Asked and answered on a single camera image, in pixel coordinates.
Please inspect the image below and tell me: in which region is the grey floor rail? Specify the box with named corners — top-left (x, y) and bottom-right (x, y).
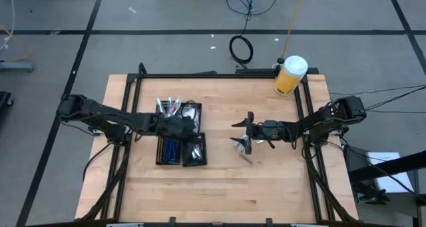
top-left (0, 61), bottom-right (35, 73)

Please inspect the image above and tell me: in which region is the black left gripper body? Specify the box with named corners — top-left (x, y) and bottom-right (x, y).
top-left (154, 114), bottom-right (184, 138)

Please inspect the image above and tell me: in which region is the yellow hanging cable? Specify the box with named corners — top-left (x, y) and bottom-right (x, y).
top-left (281, 0), bottom-right (309, 60)

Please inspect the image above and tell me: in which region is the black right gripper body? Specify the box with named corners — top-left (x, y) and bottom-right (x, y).
top-left (252, 119), bottom-right (288, 142)

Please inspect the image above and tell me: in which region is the black equipment stand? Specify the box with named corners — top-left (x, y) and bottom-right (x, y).
top-left (344, 143), bottom-right (426, 208)

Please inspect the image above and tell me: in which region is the black plastic mesh basket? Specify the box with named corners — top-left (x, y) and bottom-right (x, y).
top-left (182, 132), bottom-right (208, 168)
top-left (154, 100), bottom-right (182, 122)
top-left (179, 101), bottom-right (204, 134)
top-left (155, 135), bottom-right (183, 166)

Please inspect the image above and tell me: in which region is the yellow wipes canister white lid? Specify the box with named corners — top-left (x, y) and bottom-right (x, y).
top-left (273, 55), bottom-right (310, 97)

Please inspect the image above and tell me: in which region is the grey toothbrush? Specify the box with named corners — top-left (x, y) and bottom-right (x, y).
top-left (154, 96), bottom-right (166, 114)

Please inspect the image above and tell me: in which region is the white box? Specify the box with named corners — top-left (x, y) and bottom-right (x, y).
top-left (365, 151), bottom-right (415, 194)

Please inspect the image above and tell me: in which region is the coiled black floor cable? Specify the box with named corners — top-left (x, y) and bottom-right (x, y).
top-left (228, 35), bottom-right (255, 65)

